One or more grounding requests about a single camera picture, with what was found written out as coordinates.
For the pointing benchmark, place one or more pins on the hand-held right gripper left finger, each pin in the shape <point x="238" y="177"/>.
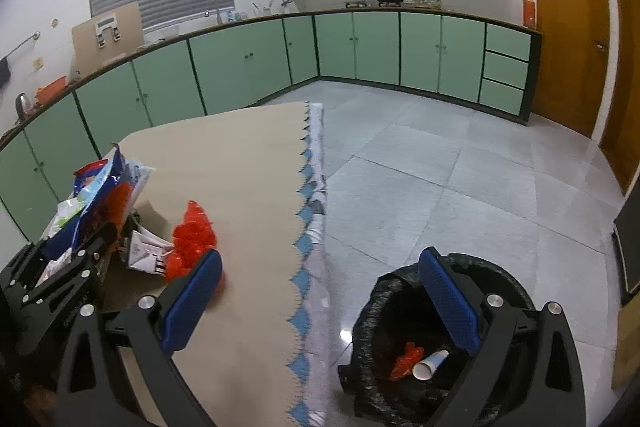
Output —
<point x="192" y="302"/>

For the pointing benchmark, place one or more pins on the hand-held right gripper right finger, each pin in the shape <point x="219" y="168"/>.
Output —
<point x="450" y="302"/>

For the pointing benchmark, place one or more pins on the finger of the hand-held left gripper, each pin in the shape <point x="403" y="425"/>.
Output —
<point x="75" y="278"/>
<point x="107" y="234"/>

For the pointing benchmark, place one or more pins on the white barcode packet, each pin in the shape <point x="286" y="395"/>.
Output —
<point x="142" y="252"/>

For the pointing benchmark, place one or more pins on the clear white plastic wrapper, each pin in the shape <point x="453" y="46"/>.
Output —
<point x="139" y="179"/>

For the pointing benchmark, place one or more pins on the white paper cup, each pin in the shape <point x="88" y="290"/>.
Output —
<point x="427" y="366"/>

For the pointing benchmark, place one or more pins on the bin with black bag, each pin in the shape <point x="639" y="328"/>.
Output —
<point x="380" y="307"/>

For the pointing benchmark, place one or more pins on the blue snack packet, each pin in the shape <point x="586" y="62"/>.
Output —
<point x="115" y="164"/>

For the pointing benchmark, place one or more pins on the table with beige cloth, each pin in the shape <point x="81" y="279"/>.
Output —
<point x="240" y="167"/>

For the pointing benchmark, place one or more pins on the orange basin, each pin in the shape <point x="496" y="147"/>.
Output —
<point x="52" y="89"/>

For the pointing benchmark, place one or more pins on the steel kettle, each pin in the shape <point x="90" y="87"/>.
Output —
<point x="22" y="104"/>

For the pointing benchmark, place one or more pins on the brown cardboard sheet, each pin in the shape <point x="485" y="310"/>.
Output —
<point x="627" y="347"/>

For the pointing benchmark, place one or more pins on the black furniture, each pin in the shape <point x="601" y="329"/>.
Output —
<point x="629" y="252"/>

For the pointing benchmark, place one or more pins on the cardboard box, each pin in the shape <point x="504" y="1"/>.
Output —
<point x="85" y="47"/>

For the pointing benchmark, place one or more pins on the dark cloth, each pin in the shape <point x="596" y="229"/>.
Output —
<point x="4" y="69"/>

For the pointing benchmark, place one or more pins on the green base cabinets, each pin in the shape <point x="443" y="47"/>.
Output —
<point x="225" y="67"/>

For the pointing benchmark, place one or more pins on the chrome towel bar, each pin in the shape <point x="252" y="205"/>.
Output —
<point x="22" y="44"/>

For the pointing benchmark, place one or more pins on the chrome faucet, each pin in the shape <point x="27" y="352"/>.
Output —
<point x="216" y="7"/>

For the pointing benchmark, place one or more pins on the wooden door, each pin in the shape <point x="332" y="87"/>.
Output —
<point x="625" y="97"/>
<point x="565" y="32"/>

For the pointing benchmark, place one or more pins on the utensil holder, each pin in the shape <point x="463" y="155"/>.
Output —
<point x="262" y="9"/>

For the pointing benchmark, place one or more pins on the small silver kettle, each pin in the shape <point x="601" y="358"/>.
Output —
<point x="286" y="4"/>

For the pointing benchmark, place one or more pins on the red thermos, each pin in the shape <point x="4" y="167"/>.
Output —
<point x="529" y="12"/>

